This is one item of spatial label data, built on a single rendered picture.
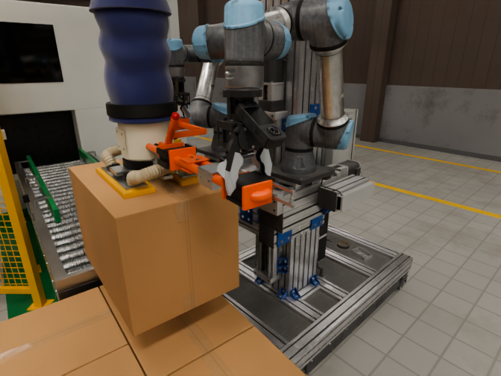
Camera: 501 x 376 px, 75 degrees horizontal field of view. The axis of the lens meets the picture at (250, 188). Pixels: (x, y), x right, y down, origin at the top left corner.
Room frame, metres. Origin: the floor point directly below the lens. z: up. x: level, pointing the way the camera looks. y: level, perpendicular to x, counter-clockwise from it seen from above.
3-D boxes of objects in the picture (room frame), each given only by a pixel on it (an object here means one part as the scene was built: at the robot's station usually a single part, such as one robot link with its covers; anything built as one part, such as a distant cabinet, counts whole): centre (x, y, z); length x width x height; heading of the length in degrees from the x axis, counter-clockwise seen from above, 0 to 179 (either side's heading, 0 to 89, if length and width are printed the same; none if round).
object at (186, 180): (1.19, 0.29, 1.10); 0.34 x 0.10 x 0.05; 37
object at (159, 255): (1.14, 0.38, 0.87); 0.60 x 0.40 x 0.40; 38
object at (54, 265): (2.09, 1.52, 0.50); 2.31 x 0.05 x 0.19; 38
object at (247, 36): (0.68, 0.01, 1.50); 0.09 x 0.08 x 0.11; 151
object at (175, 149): (0.93, 0.21, 1.20); 0.10 x 0.08 x 0.06; 127
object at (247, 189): (0.65, 0.01, 1.20); 0.08 x 0.07 x 0.05; 37
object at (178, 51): (1.51, 0.32, 1.50); 0.09 x 0.08 x 0.11; 165
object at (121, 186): (1.07, 0.44, 1.10); 0.34 x 0.10 x 0.05; 37
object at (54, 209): (2.41, 1.68, 0.60); 1.60 x 0.11 x 0.09; 38
